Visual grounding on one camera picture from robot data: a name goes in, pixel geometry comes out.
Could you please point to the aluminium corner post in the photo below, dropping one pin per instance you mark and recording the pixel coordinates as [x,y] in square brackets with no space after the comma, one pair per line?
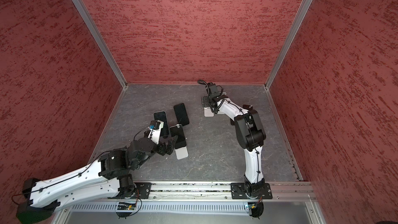
[296,24]
[88,20]

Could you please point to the white phone stand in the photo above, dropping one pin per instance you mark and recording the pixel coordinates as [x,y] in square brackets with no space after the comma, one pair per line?
[208,112]
[181,153]

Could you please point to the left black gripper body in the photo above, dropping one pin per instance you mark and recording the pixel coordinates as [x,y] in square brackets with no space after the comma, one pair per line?
[161,149]

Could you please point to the left aluminium corner post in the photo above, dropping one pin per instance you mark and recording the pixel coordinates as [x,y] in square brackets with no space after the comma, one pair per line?
[88,20]

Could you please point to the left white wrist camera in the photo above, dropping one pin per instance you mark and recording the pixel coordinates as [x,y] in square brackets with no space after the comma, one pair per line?
[154,130]

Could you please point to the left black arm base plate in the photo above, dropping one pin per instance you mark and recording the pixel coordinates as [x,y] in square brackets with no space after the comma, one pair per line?
[143,189]

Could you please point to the black phone on left stand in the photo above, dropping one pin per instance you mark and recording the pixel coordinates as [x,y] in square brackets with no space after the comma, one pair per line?
[178,130]

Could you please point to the white slotted cable duct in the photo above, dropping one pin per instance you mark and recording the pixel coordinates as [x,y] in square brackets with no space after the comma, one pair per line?
[229,208]

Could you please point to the black phone far left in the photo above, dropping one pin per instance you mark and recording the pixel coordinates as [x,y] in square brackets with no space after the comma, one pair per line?
[162,117]

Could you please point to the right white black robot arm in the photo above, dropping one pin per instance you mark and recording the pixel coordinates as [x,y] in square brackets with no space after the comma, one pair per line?
[249,129]

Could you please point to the black phone tilted back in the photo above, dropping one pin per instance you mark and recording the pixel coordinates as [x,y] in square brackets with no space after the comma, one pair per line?
[181,114]

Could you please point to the right aluminium corner post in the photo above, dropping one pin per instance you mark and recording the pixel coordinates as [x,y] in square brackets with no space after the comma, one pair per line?
[296,24]

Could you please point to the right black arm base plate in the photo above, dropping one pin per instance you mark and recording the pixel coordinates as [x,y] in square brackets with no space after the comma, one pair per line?
[244,191]

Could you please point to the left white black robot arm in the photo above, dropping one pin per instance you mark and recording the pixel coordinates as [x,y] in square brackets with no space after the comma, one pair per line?
[108,176]

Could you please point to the aluminium front rail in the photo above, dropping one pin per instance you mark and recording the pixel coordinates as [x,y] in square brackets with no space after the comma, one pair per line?
[298,191]

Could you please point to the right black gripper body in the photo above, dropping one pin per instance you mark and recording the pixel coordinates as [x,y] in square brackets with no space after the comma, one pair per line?
[207,100]

